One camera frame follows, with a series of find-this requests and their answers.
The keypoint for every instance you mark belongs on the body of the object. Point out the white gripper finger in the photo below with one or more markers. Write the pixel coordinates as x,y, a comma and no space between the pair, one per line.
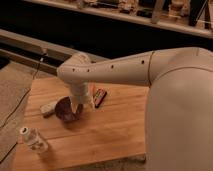
74,107
90,104

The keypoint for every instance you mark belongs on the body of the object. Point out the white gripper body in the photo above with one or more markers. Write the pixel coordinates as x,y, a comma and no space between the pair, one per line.
80,93

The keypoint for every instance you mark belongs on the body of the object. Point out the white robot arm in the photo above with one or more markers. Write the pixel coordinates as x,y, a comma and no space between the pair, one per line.
179,107

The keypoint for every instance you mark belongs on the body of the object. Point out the dark purple ceramic bowl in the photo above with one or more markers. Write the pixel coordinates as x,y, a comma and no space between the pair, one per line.
64,111

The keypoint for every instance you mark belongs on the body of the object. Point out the red black candy bar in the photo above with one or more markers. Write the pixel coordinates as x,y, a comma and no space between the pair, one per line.
99,97

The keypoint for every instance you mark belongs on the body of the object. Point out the white rectangular block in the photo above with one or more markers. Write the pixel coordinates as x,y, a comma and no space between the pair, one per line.
48,109

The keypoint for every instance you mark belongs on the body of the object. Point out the wooden board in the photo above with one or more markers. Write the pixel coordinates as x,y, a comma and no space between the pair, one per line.
112,131

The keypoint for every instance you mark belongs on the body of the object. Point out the clear plastic bottle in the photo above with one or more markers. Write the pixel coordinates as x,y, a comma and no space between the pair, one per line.
33,139

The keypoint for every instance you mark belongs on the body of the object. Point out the long shelf with clutter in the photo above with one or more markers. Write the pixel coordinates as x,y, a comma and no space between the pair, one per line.
128,10

